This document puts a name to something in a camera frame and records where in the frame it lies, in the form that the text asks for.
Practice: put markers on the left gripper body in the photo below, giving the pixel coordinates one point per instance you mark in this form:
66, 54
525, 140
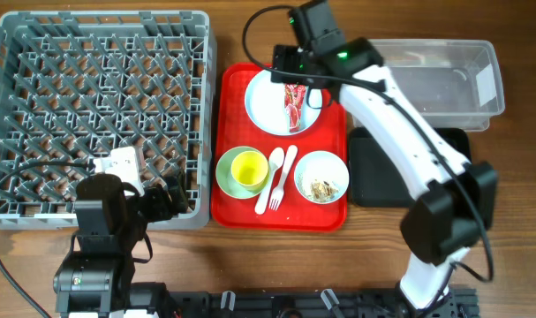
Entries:
154, 206

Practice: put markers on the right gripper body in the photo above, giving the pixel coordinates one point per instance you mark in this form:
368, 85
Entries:
290, 65

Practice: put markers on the red snack wrapper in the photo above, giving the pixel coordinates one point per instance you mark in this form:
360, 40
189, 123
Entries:
294, 96

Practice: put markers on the green bowl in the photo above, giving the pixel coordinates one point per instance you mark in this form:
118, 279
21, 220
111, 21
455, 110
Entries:
224, 179

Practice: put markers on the yellow cup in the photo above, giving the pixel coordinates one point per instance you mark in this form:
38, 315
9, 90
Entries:
250, 169

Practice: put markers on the light blue bowl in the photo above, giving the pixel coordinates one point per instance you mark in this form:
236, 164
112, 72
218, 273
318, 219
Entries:
327, 164

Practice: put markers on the rice and peanut shells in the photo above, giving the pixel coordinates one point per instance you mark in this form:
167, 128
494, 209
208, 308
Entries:
317, 188

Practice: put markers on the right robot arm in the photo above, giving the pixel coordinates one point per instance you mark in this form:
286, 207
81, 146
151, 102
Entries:
453, 199

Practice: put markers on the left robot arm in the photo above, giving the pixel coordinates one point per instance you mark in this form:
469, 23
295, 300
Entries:
95, 277

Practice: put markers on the grey dishwasher rack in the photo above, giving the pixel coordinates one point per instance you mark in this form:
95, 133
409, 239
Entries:
76, 84

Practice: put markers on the light blue plate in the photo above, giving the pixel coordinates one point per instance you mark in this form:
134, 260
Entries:
265, 105

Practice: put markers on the red serving tray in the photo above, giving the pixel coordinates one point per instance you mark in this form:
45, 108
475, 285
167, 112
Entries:
235, 128

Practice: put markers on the white plastic spoon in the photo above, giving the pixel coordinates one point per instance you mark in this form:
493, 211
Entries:
275, 161

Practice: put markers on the white plastic fork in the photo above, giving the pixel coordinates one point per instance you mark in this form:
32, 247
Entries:
277, 194

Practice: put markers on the black tray bin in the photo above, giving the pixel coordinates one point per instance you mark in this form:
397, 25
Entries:
375, 181

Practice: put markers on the clear plastic bin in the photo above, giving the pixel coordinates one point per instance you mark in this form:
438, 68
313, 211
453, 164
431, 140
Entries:
453, 83

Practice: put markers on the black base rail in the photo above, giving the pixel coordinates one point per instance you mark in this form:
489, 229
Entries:
360, 304

